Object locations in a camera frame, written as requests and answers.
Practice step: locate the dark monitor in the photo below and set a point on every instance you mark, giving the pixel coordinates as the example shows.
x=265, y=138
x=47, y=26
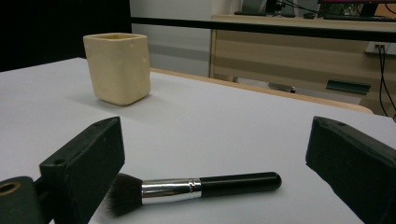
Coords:
x=370, y=6

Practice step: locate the white wall socket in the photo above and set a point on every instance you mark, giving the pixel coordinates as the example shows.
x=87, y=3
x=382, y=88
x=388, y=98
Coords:
x=373, y=49

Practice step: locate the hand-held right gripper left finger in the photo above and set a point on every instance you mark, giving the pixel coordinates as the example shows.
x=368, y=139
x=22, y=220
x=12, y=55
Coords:
x=84, y=168

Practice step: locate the white cabinet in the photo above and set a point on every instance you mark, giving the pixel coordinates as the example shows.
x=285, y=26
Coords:
x=174, y=46

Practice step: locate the light wooden desk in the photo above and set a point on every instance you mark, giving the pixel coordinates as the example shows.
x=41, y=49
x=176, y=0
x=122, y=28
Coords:
x=280, y=59

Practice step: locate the cream square cup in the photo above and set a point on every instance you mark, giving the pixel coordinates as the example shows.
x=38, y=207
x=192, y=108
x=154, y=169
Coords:
x=118, y=68

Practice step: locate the dark chair foot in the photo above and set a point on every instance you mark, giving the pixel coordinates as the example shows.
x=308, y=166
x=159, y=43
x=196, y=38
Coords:
x=281, y=87

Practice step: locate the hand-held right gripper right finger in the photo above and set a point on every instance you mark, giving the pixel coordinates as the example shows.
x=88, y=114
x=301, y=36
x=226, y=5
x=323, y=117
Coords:
x=358, y=168

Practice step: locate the light wooden table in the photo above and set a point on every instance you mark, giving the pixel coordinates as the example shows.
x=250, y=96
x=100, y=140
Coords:
x=280, y=92

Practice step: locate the black keyboard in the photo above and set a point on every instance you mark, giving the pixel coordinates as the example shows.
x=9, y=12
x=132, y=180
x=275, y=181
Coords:
x=358, y=18
x=253, y=13

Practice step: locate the black horizontal frame bar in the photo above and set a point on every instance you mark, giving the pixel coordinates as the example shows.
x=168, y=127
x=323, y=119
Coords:
x=249, y=27

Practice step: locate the small dark ball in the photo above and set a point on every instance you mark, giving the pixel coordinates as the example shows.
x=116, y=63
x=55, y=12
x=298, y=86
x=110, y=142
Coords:
x=236, y=185

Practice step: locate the black curtain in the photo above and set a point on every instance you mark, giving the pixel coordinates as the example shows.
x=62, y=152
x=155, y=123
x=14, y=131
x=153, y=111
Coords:
x=56, y=31

